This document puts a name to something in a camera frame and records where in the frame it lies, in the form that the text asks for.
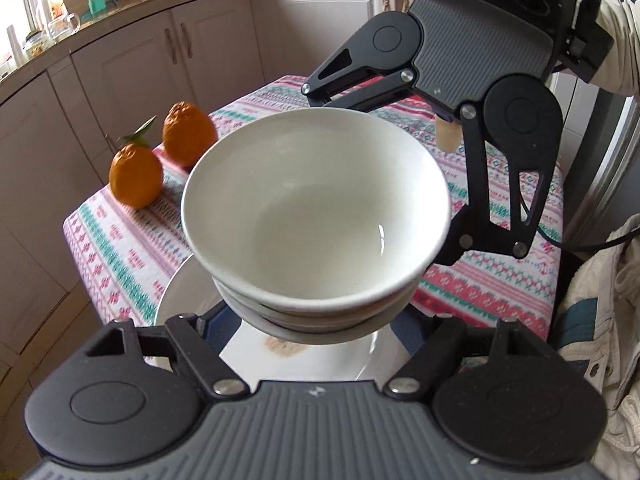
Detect bumpy orange without leaf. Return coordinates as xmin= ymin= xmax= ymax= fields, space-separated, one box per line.
xmin=162 ymin=101 xmax=218 ymax=168

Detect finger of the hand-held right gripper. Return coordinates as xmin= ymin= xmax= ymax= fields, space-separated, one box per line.
xmin=435 ymin=105 xmax=563 ymax=266
xmin=301 ymin=22 xmax=416 ymax=111

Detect patterned tablecloth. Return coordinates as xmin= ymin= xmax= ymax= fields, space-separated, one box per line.
xmin=62 ymin=75 xmax=566 ymax=333

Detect white kitchen cabinets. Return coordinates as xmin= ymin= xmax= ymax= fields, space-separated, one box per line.
xmin=0 ymin=0 xmax=416 ymax=361

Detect orange juice bottle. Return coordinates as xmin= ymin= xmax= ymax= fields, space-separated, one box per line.
xmin=37 ymin=0 xmax=63 ymax=26

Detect black cable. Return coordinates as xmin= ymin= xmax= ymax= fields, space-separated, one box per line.
xmin=520 ymin=195 xmax=640 ymax=252

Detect cream jacket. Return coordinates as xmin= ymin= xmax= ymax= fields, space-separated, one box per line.
xmin=555 ymin=215 xmax=640 ymax=480

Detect glass jar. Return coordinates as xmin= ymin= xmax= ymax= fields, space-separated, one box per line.
xmin=25 ymin=30 xmax=49 ymax=57

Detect white bowl pink flower print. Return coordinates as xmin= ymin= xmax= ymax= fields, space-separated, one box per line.
xmin=181 ymin=108 xmax=451 ymax=311
xmin=240 ymin=300 xmax=401 ymax=347
xmin=215 ymin=275 xmax=418 ymax=330

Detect white plate with stained centre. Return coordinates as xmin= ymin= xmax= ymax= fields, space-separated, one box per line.
xmin=154 ymin=255 xmax=413 ymax=383

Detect glass mug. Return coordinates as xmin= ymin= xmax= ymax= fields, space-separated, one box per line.
xmin=47 ymin=12 xmax=81 ymax=44

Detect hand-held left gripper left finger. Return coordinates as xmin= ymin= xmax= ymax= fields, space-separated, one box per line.
xmin=85 ymin=305 xmax=251 ymax=401

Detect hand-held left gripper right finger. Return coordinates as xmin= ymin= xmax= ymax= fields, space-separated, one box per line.
xmin=382 ymin=307 xmax=546 ymax=397

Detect stack of clear plastic cups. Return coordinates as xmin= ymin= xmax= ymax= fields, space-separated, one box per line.
xmin=6 ymin=25 xmax=24 ymax=68

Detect person's right hand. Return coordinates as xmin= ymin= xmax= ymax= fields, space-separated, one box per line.
xmin=437 ymin=115 xmax=461 ymax=152

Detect orange with green leaf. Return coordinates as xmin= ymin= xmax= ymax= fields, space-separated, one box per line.
xmin=108 ymin=115 xmax=165 ymax=210

